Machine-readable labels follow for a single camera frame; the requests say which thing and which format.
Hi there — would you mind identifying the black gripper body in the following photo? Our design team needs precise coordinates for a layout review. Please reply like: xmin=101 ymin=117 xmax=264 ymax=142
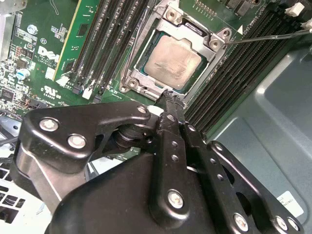
xmin=48 ymin=152 xmax=229 ymax=234

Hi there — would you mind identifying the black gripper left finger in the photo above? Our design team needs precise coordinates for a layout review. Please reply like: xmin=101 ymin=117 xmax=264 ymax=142
xmin=9 ymin=90 xmax=193 ymax=229

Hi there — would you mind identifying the CPU with silver top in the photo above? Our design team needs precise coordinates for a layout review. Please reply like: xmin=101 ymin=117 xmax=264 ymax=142
xmin=142 ymin=31 xmax=203 ymax=90

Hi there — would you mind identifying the wire locking lever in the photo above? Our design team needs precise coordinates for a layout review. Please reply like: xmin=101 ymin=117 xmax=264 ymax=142
xmin=223 ymin=28 xmax=312 ymax=46
xmin=123 ymin=6 xmax=149 ymax=83

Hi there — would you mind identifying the metal socket cover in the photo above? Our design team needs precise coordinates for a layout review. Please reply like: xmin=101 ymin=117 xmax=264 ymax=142
xmin=126 ymin=20 xmax=224 ymax=104

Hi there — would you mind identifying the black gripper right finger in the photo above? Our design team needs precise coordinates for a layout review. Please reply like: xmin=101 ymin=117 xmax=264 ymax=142
xmin=173 ymin=94 xmax=306 ymax=234

